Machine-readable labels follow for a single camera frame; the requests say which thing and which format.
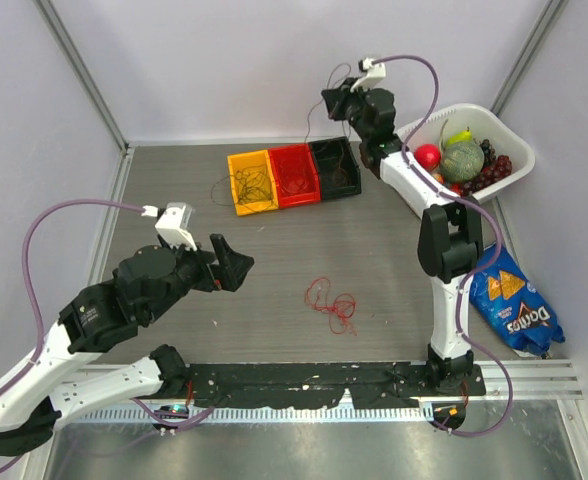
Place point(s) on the small peach fruit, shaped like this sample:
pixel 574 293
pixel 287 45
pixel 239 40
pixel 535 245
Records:
pixel 453 187

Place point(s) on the aluminium frame rail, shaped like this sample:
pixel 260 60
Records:
pixel 532 380

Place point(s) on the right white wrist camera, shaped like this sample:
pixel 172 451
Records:
pixel 374 71

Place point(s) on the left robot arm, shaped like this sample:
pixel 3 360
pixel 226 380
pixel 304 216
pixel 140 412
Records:
pixel 143 288

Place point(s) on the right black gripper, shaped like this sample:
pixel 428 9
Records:
pixel 334 98

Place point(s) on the red apple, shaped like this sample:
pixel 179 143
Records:
pixel 428 156

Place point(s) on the blue Doritos chip bag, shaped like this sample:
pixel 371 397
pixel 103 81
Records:
pixel 511 305

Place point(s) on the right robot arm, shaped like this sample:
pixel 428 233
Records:
pixel 450 239

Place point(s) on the green melon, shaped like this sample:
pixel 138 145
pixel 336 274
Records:
pixel 461 162

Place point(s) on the dark red grape bunch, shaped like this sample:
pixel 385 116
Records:
pixel 498 169

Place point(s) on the white plastic basket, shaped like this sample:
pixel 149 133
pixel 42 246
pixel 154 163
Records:
pixel 483 124

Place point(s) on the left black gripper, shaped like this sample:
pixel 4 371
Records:
pixel 232 271

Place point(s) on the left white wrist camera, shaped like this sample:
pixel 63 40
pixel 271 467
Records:
pixel 172 224

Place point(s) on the white slotted cable duct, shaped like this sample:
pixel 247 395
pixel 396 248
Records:
pixel 343 413

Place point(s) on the black plastic bin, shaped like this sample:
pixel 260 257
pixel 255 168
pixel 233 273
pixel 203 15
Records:
pixel 337 169

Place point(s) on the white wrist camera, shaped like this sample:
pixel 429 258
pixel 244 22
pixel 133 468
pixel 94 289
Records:
pixel 172 224
pixel 374 71

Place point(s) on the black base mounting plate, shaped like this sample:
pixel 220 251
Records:
pixel 312 386

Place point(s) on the red plastic bin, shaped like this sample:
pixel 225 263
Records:
pixel 295 176

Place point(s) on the yellow plastic bin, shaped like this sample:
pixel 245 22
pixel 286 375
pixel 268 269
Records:
pixel 252 183

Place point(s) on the yellow-green pear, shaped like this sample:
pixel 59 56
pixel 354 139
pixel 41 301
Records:
pixel 462 136

